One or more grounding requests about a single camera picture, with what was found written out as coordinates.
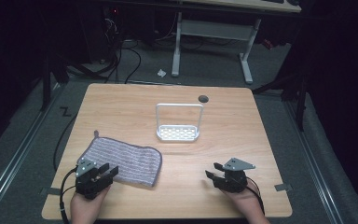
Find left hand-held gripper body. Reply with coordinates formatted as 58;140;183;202
75;157;112;201

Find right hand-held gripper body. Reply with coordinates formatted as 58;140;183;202
214;157;256;194

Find grey striped cloth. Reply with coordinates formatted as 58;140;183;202
77;130;163;188

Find grey tape piece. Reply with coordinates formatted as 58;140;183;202
274;183;294;192
39;187;61;197

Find black tape mark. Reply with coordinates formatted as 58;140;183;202
59;105;73;118

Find black metal stand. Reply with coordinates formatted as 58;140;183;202
38;43;71;112
251;59;310;133

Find white-framed desk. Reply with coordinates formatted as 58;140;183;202
171;0;303;85

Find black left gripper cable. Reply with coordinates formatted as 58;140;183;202
59;167;79;224

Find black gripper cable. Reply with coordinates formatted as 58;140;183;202
59;167;79;224
244;175;266;217

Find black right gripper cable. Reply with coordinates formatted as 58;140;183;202
244;175;266;217

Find thin black floor cable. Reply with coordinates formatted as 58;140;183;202
52;113;79;173

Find white rack with handle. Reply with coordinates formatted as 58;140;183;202
155;103;205;143

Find metal floor rail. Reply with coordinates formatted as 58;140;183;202
282;98;345;224
0;83;67;220

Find black floor cables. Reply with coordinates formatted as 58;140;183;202
103;15;143;85

